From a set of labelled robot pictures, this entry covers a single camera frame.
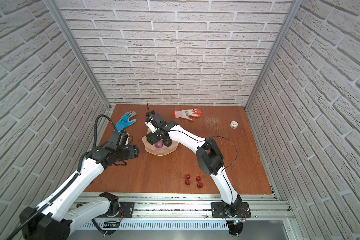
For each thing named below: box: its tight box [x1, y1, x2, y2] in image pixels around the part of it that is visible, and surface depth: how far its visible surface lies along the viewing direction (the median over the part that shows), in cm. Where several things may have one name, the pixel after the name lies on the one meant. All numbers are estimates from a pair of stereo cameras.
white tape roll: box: [230, 120, 239, 130], surface depth 109 cm
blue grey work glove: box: [115, 110, 137, 132], surface depth 112 cm
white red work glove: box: [174, 107, 202, 122], surface depth 117 cm
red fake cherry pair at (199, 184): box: [195, 176, 204, 189], surface depth 83 cm
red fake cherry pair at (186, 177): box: [180, 174, 191, 186], surface depth 85 cm
